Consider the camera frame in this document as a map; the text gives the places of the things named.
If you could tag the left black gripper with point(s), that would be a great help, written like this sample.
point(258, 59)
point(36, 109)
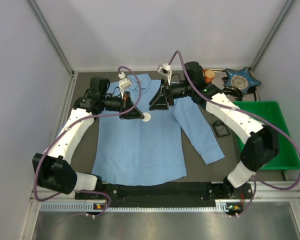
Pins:
point(124, 105)

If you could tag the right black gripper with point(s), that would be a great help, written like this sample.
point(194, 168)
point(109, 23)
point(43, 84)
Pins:
point(167, 96)

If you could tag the light blue shirt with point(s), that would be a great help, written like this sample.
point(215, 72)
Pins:
point(137, 153)

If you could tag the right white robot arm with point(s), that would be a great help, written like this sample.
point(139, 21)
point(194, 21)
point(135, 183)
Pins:
point(261, 142)

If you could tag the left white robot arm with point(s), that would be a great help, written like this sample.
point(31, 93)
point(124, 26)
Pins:
point(52, 168)

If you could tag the orange cup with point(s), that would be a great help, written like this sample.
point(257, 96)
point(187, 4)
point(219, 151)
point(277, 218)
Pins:
point(209, 76)

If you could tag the blue star-shaped dish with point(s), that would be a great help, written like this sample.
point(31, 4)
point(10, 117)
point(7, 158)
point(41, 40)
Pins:
point(241, 80)

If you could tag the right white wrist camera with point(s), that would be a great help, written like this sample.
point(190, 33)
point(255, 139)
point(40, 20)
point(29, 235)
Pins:
point(165, 70)

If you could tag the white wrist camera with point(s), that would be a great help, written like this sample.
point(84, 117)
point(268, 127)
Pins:
point(124, 83)
point(165, 70)

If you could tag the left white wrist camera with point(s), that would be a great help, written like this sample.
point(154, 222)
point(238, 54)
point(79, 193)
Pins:
point(124, 83)

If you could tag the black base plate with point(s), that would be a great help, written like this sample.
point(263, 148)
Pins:
point(173, 194)

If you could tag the aluminium front rail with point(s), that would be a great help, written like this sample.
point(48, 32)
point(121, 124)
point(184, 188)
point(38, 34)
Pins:
point(94, 203)

